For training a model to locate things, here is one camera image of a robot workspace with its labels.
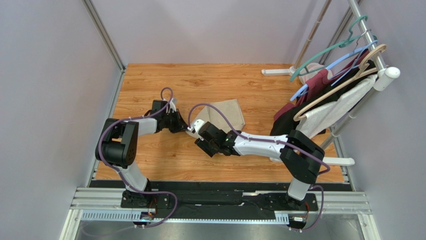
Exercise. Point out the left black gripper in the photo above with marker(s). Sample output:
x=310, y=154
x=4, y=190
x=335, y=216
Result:
x=180, y=125

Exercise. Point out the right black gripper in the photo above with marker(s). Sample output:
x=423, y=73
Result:
x=204, y=138

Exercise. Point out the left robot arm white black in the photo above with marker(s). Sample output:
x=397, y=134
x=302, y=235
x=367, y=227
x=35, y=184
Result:
x=118, y=142

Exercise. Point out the aluminium frame rail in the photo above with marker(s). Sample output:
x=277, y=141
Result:
x=344, y=214

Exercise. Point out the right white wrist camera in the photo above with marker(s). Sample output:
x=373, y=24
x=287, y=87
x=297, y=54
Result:
x=194, y=128

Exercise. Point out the black garment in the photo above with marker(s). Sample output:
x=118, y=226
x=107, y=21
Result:
x=286, y=123

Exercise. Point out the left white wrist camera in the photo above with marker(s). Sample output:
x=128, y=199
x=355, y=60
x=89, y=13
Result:
x=172, y=108

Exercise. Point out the green clothes hanger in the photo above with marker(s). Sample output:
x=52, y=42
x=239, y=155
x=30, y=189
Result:
x=341, y=44

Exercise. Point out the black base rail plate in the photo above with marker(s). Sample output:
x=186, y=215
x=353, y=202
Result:
x=214, y=200

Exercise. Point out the maroon garment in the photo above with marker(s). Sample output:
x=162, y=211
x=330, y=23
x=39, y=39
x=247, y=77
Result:
x=321, y=82

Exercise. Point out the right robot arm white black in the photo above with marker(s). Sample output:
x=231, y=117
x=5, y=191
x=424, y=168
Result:
x=302, y=157

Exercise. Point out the white towel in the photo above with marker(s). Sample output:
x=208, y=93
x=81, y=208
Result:
x=322, y=117

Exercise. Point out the beige linen napkin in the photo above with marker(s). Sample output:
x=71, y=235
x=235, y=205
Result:
x=229, y=108

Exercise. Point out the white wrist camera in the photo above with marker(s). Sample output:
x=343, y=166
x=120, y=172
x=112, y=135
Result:
x=194, y=128
x=172, y=108

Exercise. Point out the pink white garment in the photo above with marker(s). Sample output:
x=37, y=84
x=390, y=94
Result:
x=309, y=71

